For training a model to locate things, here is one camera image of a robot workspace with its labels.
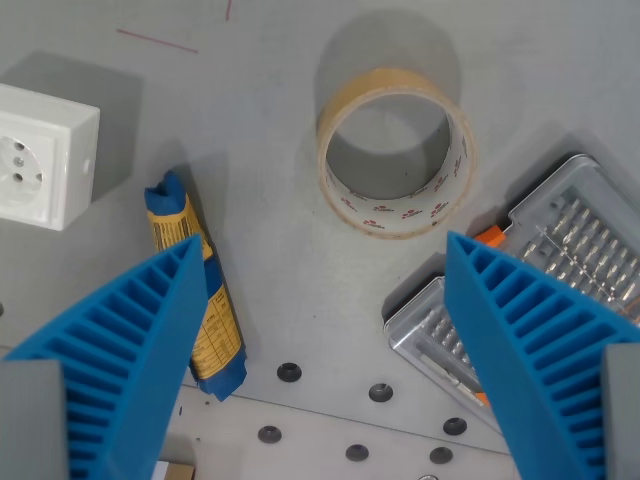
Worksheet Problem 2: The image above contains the clear screwdriver bit case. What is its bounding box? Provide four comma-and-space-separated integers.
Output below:
383, 153, 640, 437

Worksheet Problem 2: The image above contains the brown cardboard piece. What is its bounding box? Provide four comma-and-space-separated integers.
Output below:
152, 459, 196, 480

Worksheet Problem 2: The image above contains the blue and yellow bag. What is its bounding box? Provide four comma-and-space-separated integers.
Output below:
144, 169, 250, 403

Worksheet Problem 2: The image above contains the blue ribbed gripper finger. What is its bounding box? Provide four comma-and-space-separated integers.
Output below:
0, 233, 209, 480
443, 230, 640, 480

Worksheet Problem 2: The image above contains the white wall power socket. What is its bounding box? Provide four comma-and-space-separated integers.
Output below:
0, 82, 101, 232

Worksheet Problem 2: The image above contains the clear packing tape roll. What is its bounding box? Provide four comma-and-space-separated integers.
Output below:
316, 68, 477, 241

